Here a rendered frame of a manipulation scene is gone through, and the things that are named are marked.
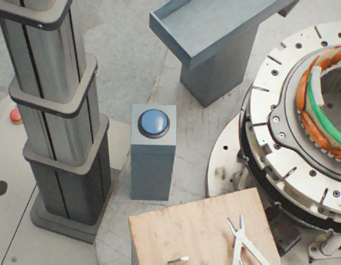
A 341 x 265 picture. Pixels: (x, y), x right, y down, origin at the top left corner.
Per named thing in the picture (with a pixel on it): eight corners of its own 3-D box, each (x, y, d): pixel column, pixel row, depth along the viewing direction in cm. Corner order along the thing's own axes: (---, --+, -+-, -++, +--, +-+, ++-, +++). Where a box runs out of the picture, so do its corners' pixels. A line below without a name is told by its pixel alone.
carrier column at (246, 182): (252, 193, 126) (273, 148, 107) (239, 197, 125) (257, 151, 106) (248, 181, 127) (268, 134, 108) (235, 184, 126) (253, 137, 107)
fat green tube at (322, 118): (360, 165, 92) (365, 159, 90) (333, 170, 91) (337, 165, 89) (324, 72, 98) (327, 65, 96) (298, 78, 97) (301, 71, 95)
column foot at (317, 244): (306, 243, 122) (306, 242, 121) (342, 240, 123) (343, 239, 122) (309, 259, 121) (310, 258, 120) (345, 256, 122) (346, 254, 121)
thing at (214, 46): (239, 32, 143) (263, -61, 117) (274, 67, 140) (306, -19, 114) (145, 95, 136) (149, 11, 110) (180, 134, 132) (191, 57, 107)
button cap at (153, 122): (167, 112, 106) (167, 109, 105) (166, 135, 104) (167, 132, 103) (141, 111, 106) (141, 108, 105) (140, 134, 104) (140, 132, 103)
